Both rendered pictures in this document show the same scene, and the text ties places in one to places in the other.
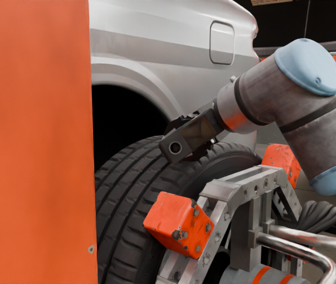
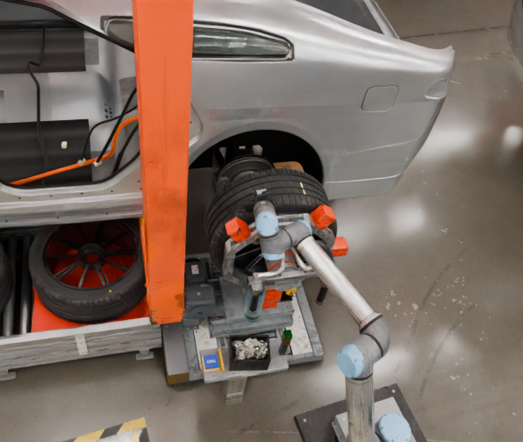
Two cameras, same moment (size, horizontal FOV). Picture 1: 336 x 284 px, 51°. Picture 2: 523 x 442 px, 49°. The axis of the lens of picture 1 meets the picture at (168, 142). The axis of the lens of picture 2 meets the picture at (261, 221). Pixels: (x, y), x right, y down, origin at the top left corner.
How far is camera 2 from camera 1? 2.18 m
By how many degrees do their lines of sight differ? 47
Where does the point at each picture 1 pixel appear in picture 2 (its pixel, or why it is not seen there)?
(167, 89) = (310, 129)
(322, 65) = (267, 226)
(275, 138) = not seen: outside the picture
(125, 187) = (235, 200)
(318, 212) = not seen: hidden behind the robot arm
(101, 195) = (228, 196)
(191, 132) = (247, 207)
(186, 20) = (339, 90)
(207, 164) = not seen: hidden behind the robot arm
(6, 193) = (167, 237)
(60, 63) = (178, 222)
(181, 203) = (236, 227)
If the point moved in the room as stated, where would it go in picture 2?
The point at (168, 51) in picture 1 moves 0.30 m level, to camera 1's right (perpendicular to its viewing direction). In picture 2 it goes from (316, 110) to (370, 139)
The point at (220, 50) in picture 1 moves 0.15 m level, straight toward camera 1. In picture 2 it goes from (375, 103) to (356, 116)
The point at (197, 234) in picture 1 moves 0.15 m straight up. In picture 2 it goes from (240, 237) to (243, 216)
